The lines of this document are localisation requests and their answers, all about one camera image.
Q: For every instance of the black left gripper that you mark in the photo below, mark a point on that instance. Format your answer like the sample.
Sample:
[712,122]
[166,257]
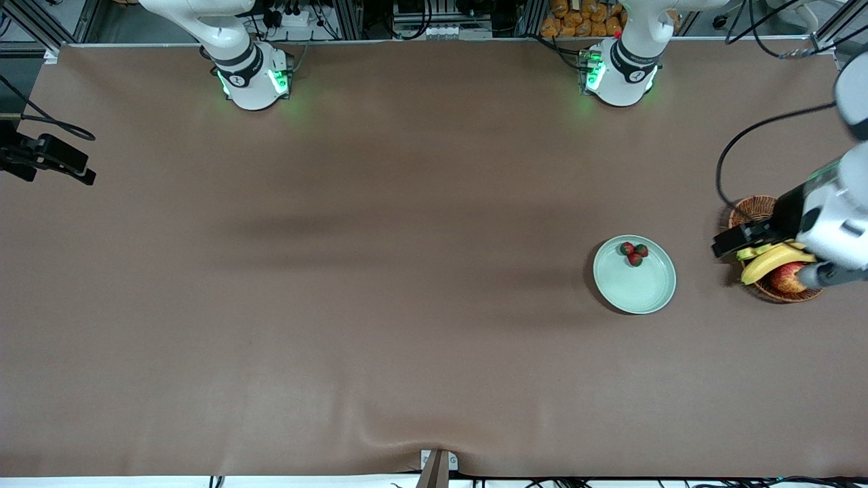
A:
[786,211]

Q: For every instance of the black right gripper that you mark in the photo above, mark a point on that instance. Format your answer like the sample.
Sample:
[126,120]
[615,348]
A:
[13,154]

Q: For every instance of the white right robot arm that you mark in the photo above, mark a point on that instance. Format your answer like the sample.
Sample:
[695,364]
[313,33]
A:
[247,74]

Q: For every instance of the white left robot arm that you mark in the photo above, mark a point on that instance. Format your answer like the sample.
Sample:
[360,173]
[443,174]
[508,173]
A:
[630,68]

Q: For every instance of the light green round plate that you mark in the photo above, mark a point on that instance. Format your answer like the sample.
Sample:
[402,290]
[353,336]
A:
[635,288]

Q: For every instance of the brown wicker basket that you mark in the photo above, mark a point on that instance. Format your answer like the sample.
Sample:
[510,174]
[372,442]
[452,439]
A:
[749,207]

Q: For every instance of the red apple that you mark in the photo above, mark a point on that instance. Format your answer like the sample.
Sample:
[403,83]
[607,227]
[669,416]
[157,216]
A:
[786,278]

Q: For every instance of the bag of orange buns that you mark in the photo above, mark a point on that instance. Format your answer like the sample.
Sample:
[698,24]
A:
[576,20]

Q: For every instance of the white power strip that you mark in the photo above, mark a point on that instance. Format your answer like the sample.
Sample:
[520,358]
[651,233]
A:
[295,18]

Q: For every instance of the brown table cloth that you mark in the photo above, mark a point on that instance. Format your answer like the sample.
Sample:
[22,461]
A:
[434,203]

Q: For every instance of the white connector block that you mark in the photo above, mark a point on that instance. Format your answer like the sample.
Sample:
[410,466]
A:
[441,31]

